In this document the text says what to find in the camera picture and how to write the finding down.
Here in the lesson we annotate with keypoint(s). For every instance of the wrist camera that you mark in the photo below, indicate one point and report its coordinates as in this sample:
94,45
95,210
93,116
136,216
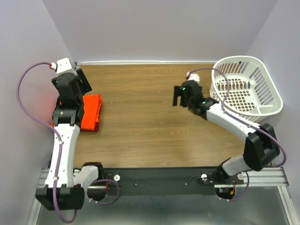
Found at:
192,77
62,66

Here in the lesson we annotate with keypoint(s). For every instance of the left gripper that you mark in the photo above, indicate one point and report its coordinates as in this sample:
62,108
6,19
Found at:
85,85

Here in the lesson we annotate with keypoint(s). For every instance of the aluminium frame rail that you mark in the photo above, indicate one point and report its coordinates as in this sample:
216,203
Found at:
267,177

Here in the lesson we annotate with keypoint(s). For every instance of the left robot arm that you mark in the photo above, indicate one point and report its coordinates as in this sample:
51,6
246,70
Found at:
70,189

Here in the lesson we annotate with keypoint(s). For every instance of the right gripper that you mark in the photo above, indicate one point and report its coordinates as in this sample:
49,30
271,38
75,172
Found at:
178,92

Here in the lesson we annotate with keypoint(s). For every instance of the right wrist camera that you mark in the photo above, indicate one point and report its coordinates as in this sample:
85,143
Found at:
192,77

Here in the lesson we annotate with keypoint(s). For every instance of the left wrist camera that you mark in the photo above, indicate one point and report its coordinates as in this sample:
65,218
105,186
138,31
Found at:
62,66

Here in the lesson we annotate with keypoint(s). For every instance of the white plastic laundry basket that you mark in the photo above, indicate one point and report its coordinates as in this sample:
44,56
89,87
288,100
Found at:
247,86

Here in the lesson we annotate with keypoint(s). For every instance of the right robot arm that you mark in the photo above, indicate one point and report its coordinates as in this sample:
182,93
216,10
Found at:
260,143

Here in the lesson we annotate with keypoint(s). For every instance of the orange t-shirt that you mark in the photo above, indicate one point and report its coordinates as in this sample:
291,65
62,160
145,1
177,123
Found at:
90,112

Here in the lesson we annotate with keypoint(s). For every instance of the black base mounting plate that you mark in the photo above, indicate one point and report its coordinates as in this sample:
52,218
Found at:
168,180

